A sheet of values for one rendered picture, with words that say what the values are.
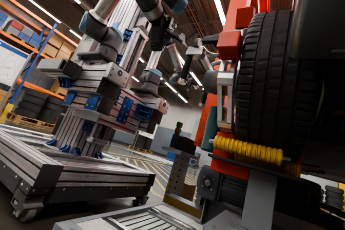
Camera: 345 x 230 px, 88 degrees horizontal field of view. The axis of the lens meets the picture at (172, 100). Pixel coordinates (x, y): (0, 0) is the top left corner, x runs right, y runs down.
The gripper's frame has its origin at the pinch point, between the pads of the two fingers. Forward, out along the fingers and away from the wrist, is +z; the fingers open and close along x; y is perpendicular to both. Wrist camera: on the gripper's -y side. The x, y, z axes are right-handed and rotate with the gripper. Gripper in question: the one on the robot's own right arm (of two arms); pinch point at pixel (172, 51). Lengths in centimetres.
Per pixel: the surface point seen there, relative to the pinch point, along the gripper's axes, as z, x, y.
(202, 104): 42.5, -6.1, -8.9
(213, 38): 4.2, -17.1, 9.9
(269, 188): 22, -45, -48
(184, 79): 8.9, -5.2, -10.0
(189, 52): 7.3, -5.1, 5.0
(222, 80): 0.4, -25.7, -14.6
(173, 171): 87, 20, -54
